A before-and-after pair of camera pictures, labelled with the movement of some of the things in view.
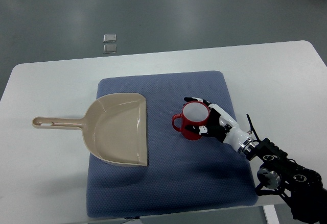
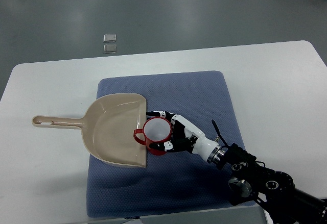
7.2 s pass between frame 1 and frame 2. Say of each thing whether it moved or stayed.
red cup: moved
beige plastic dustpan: stayed
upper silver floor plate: stayed
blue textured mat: stayed
